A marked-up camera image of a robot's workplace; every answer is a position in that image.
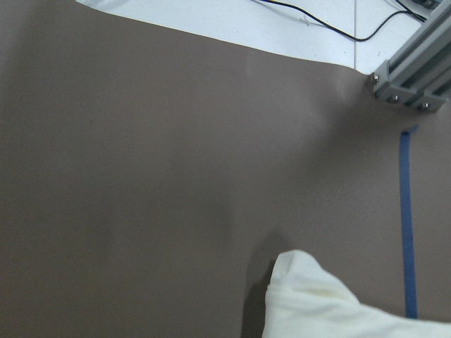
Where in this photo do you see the cream long-sleeve cat shirt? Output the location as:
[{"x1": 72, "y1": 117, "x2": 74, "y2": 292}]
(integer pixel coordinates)
[{"x1": 262, "y1": 250, "x2": 450, "y2": 337}]

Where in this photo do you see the grey aluminium frame post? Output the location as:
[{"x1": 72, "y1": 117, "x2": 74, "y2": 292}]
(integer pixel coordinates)
[{"x1": 373, "y1": 1, "x2": 450, "y2": 111}]

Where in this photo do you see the black table cable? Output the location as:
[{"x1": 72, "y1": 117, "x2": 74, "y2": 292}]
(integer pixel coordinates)
[{"x1": 252, "y1": 0, "x2": 426, "y2": 42}]

